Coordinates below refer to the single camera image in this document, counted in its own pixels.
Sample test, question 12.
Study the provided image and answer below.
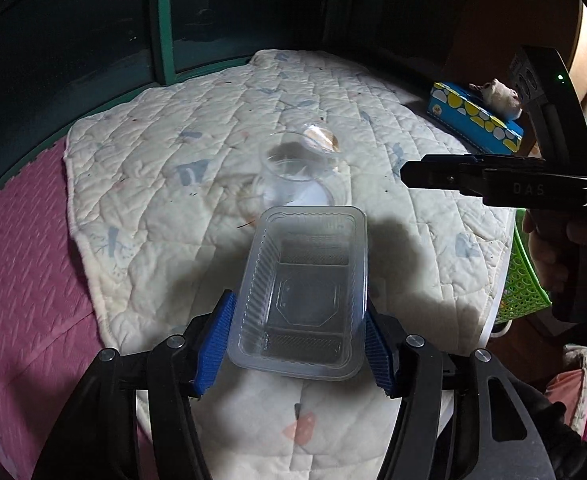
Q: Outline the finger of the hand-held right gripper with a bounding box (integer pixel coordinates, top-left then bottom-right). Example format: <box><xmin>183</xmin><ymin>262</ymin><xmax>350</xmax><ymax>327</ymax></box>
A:
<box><xmin>420</xmin><ymin>154</ymin><xmax>484</xmax><ymax>163</ymax></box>
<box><xmin>400</xmin><ymin>159</ymin><xmax>487</xmax><ymax>194</ymax></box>

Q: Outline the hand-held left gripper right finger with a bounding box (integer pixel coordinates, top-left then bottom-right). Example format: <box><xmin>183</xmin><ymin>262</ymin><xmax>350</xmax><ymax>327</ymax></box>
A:
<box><xmin>365</xmin><ymin>310</ymin><xmax>559</xmax><ymax>480</ymax></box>

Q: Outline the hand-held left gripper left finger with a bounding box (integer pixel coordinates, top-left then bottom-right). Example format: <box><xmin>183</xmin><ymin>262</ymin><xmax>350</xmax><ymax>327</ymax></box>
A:
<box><xmin>31</xmin><ymin>290</ymin><xmax>239</xmax><ymax>480</ymax></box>

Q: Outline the clear plastic tray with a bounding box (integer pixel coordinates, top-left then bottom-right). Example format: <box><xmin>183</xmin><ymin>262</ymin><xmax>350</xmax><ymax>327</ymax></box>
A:
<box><xmin>226</xmin><ymin>205</ymin><xmax>370</xmax><ymax>381</ymax></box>

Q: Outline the green mesh plastic basket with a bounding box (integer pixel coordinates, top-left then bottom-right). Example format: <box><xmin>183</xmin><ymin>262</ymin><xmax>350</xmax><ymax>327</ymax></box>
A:
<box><xmin>496</xmin><ymin>232</ymin><xmax>553</xmax><ymax>323</ymax></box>

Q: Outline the person's right hand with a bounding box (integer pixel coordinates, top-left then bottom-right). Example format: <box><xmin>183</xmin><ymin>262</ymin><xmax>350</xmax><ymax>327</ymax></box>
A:
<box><xmin>521</xmin><ymin>207</ymin><xmax>587</xmax><ymax>306</ymax></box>

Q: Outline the blue dotted tissue box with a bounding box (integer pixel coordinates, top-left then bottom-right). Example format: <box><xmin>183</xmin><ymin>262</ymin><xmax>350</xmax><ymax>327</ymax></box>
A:
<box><xmin>426</xmin><ymin>81</ymin><xmax>525</xmax><ymax>156</ymax></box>

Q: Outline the white plush toy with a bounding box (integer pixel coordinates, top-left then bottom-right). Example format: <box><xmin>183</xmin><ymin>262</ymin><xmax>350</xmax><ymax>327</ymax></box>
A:
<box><xmin>468</xmin><ymin>78</ymin><xmax>524</xmax><ymax>121</ymax></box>

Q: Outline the white quilted mat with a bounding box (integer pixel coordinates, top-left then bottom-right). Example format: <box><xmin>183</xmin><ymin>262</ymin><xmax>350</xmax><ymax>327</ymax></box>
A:
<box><xmin>66</xmin><ymin>49</ymin><xmax>517</xmax><ymax>480</ymax></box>

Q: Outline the clear plastic cup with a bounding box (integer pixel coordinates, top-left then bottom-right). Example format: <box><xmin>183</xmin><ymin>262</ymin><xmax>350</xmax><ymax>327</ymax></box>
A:
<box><xmin>256</xmin><ymin>130</ymin><xmax>341</xmax><ymax>208</ymax></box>

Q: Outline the brown wooden panel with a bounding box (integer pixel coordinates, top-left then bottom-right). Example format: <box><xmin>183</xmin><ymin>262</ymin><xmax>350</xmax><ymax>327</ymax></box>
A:
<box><xmin>443</xmin><ymin>0</ymin><xmax>581</xmax><ymax>111</ymax></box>

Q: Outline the pink foam mat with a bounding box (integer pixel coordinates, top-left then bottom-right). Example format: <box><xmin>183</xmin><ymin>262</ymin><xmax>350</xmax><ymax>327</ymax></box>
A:
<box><xmin>0</xmin><ymin>135</ymin><xmax>159</xmax><ymax>480</ymax></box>

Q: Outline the pink floral cloth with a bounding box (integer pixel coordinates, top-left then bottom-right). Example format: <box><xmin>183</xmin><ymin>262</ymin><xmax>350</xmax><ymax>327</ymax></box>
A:
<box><xmin>543</xmin><ymin>342</ymin><xmax>587</xmax><ymax>441</ymax></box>

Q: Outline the green window frame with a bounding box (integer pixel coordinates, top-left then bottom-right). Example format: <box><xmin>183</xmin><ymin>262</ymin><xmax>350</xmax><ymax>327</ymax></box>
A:
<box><xmin>0</xmin><ymin>0</ymin><xmax>474</xmax><ymax>201</ymax></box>

